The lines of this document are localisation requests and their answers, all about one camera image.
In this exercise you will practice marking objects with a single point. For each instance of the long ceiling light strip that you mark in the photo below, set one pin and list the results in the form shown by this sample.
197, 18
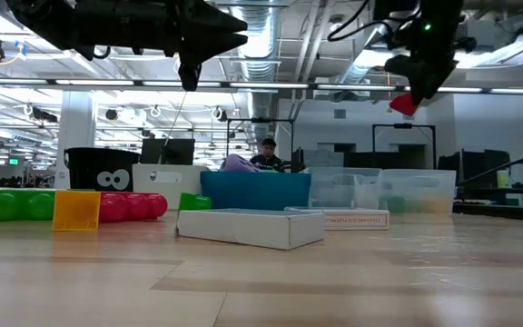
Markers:
107, 82

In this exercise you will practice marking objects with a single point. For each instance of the black aluminium table frame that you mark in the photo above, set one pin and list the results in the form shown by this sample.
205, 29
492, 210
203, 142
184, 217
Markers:
502, 212

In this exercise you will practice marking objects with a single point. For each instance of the silver ventilation duct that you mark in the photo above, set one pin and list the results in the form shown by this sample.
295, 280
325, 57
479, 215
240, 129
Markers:
261, 54

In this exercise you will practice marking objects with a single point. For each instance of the orange playing card box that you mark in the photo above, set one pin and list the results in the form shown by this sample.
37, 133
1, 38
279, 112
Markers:
357, 220

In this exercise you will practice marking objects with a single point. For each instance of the green exit sign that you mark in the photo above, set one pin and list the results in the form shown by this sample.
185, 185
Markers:
13, 161

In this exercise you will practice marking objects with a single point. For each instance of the pale green cup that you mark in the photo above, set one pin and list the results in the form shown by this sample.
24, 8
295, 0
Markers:
503, 179

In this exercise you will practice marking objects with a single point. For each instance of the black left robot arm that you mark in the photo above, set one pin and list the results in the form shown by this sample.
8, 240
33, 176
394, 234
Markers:
48, 22

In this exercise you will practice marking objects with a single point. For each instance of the black stand frame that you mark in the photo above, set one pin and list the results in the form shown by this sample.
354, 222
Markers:
261, 120
403, 125

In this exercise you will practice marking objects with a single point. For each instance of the small red toy brick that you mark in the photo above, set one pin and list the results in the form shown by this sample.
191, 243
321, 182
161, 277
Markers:
403, 105

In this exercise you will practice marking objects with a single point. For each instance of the blue plastic bin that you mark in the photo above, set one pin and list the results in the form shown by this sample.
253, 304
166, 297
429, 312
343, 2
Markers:
252, 191

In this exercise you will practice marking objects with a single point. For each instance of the black desk monitors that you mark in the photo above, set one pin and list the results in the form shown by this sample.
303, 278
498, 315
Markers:
475, 168

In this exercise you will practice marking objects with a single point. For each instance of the white plastic bin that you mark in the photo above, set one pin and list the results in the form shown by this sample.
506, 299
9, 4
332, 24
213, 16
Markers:
143, 195

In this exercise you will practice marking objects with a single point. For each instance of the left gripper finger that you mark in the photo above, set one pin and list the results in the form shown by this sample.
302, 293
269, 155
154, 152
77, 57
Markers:
191, 75
211, 20

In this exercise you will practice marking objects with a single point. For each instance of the black flat monitor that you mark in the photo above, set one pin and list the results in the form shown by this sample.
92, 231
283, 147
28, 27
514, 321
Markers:
166, 152

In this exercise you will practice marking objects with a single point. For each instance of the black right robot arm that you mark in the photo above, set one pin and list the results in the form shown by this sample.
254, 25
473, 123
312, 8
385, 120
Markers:
438, 11

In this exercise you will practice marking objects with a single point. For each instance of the person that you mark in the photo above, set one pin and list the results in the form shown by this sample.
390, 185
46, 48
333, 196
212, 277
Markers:
267, 161

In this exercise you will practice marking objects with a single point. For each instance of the small yellow toy brick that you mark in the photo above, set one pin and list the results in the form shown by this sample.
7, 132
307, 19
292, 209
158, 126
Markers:
76, 211

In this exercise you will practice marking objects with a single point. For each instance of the small green toy brick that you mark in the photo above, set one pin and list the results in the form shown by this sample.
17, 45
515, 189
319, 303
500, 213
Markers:
194, 202

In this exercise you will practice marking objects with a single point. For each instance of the white cardboard box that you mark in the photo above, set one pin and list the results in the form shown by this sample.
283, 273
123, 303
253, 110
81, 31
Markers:
243, 229

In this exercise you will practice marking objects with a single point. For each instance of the long red toy brick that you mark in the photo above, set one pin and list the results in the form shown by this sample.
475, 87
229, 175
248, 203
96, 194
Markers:
130, 206

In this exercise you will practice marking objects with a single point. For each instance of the long green toy brick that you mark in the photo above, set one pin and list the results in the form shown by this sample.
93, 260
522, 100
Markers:
12, 205

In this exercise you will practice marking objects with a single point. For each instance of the black bucket with eyes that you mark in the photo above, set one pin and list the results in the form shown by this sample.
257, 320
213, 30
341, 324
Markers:
84, 165

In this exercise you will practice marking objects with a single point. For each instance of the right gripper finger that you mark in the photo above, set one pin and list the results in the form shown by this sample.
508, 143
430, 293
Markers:
413, 77
436, 75

